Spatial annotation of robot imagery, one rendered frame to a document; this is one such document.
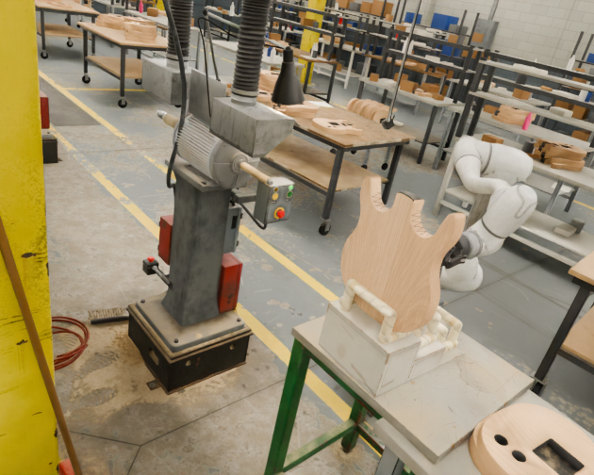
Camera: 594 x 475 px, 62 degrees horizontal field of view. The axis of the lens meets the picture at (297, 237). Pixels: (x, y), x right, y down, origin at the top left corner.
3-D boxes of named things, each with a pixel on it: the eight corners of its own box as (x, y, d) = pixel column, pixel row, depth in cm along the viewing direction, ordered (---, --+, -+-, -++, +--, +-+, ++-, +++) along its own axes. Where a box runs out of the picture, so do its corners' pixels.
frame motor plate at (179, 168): (164, 164, 241) (164, 156, 239) (206, 160, 256) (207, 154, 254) (202, 192, 218) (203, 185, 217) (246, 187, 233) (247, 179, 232)
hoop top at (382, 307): (343, 286, 152) (346, 277, 150) (351, 284, 154) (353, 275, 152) (389, 323, 139) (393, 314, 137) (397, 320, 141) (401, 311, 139)
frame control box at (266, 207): (226, 216, 254) (232, 169, 243) (259, 210, 268) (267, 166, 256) (254, 237, 239) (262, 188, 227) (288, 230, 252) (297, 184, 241)
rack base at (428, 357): (349, 333, 173) (354, 312, 169) (380, 320, 183) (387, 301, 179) (407, 384, 155) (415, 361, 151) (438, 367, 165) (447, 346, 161)
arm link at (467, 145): (460, 149, 200) (493, 155, 199) (457, 126, 213) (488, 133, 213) (449, 174, 209) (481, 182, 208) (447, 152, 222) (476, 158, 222)
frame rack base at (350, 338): (317, 344, 164) (327, 302, 157) (349, 332, 174) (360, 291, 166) (374, 399, 146) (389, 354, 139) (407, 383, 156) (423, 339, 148)
